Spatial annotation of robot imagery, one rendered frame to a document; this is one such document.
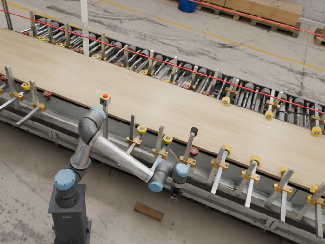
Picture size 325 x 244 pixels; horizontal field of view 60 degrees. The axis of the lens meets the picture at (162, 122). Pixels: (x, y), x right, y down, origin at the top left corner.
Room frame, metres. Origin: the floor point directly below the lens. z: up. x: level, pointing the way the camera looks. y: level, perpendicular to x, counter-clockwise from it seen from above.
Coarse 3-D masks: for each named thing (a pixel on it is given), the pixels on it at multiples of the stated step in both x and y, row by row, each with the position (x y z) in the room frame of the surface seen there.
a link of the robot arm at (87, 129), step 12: (84, 120) 1.27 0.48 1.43; (84, 132) 1.19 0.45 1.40; (96, 132) 1.21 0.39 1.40; (96, 144) 1.17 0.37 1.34; (108, 144) 1.18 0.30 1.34; (108, 156) 1.15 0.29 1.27; (120, 156) 1.15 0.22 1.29; (132, 156) 1.19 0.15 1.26; (132, 168) 1.11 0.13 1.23; (144, 168) 1.13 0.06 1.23; (144, 180) 1.09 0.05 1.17; (156, 180) 1.10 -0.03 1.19
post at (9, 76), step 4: (8, 68) 2.05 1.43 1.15; (8, 72) 2.04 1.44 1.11; (8, 76) 2.04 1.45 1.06; (12, 76) 2.06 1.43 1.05; (8, 80) 2.05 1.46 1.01; (12, 80) 2.05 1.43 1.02; (12, 84) 2.04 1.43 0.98; (12, 88) 2.04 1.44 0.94; (12, 92) 2.04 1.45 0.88; (16, 92) 2.07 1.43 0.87; (16, 104) 2.04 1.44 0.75
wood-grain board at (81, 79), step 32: (0, 32) 3.09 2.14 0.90; (0, 64) 2.43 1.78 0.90; (32, 64) 2.53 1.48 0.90; (64, 64) 2.64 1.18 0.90; (96, 64) 2.75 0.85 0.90; (64, 96) 2.10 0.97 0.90; (96, 96) 2.18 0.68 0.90; (128, 96) 2.27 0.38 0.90; (160, 96) 2.36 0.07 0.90; (192, 96) 2.47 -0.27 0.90; (224, 128) 2.04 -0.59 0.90; (256, 128) 2.12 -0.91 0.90; (288, 128) 2.21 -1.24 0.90; (288, 160) 1.77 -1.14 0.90; (320, 160) 1.84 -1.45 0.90
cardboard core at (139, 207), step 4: (136, 204) 1.59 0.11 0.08; (140, 204) 1.60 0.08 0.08; (136, 208) 1.56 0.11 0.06; (140, 208) 1.56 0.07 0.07; (144, 208) 1.57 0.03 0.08; (148, 208) 1.57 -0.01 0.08; (144, 212) 1.54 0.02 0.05; (148, 212) 1.54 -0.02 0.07; (152, 212) 1.54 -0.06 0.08; (156, 212) 1.55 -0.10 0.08; (160, 212) 1.56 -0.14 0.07; (152, 216) 1.51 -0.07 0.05; (156, 216) 1.51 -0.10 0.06; (160, 216) 1.51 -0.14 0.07; (160, 220) 1.49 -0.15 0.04
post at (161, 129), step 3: (162, 126) 1.67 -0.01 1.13; (159, 129) 1.66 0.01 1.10; (162, 129) 1.65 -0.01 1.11; (159, 132) 1.66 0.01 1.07; (162, 132) 1.65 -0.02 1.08; (159, 135) 1.65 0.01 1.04; (162, 135) 1.67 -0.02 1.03; (159, 138) 1.65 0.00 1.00; (159, 141) 1.65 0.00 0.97; (156, 144) 1.66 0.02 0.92; (159, 144) 1.65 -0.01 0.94; (156, 147) 1.66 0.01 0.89; (159, 147) 1.65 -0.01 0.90; (156, 150) 1.66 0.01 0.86; (159, 150) 1.65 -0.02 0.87; (156, 156) 1.65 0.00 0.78
